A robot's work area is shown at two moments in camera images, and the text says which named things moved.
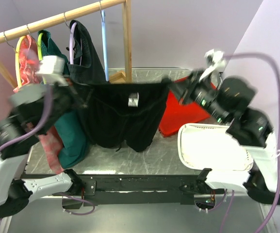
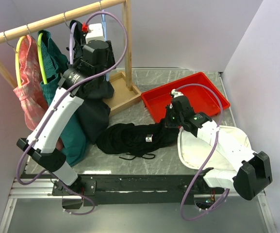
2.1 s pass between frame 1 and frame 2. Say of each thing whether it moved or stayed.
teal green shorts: stayed
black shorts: moved
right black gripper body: moved
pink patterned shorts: stayed
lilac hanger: stayed
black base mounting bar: stayed
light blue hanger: stayed
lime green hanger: stayed
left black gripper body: moved
